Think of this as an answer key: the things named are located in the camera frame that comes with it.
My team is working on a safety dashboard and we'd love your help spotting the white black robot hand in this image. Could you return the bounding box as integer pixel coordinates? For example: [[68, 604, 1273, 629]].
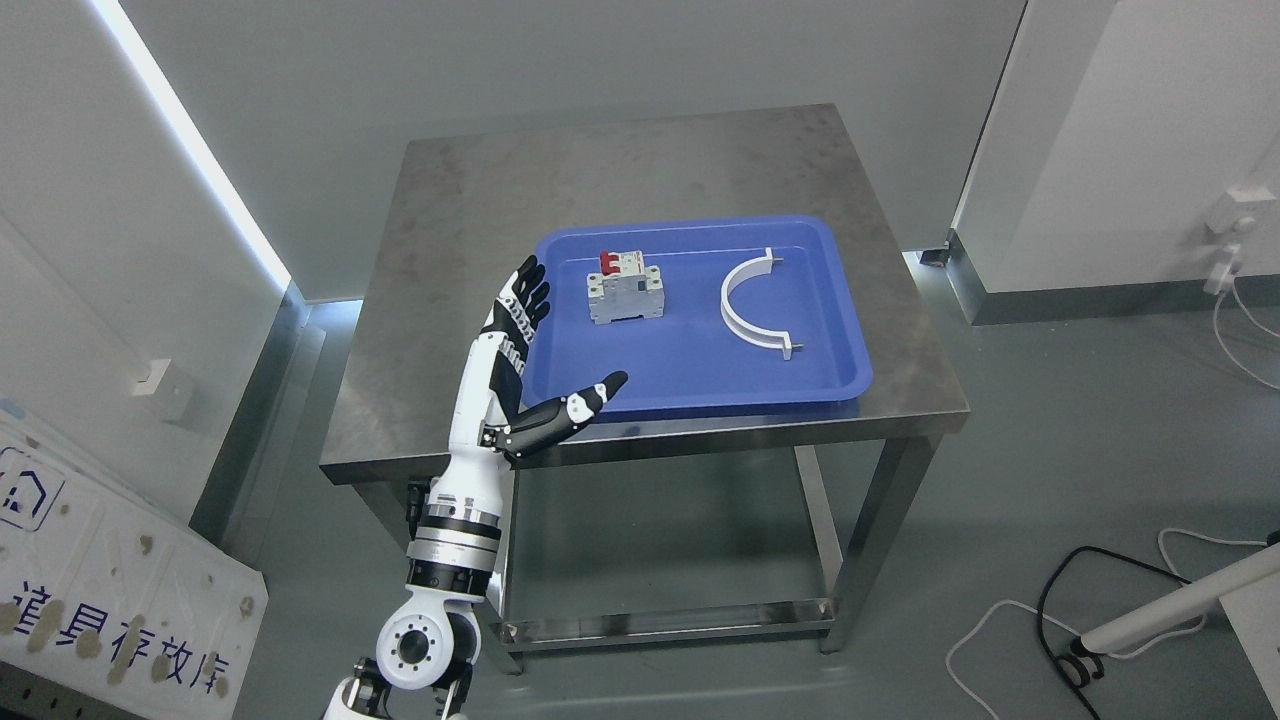
[[448, 255, 628, 465]]

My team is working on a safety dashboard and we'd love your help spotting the grey red circuit breaker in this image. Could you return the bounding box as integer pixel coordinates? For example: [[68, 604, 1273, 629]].
[[586, 250, 666, 325]]

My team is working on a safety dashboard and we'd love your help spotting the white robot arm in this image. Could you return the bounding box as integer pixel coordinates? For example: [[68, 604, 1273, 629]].
[[323, 450, 509, 719]]

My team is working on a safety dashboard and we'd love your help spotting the blue plastic tray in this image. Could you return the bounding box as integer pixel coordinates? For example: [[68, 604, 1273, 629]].
[[522, 215, 874, 421]]

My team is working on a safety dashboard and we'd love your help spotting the white semicircular pipe clamp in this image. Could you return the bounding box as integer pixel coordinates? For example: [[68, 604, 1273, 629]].
[[718, 246, 806, 363]]

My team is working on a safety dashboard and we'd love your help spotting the stainless steel table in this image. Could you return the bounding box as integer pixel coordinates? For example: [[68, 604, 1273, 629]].
[[321, 104, 970, 689]]

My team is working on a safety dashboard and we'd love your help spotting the white sign board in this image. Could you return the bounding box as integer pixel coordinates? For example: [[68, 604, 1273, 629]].
[[1, 407, 268, 719]]

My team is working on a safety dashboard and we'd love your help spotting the white desk leg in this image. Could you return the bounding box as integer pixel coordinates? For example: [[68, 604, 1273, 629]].
[[1069, 544, 1279, 657]]

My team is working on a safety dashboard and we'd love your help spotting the white plug adapter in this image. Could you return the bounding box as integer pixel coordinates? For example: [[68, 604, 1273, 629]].
[[1203, 186, 1274, 296]]

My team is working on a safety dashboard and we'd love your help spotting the white wall socket box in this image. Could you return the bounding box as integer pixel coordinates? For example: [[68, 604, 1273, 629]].
[[131, 357, 197, 425]]

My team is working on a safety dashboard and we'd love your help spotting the black floor cable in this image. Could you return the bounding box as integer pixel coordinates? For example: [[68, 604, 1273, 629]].
[[1037, 544, 1196, 720]]

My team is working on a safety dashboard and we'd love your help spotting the white floor cable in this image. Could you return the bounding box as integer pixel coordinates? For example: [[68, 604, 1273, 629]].
[[945, 528, 1271, 720]]

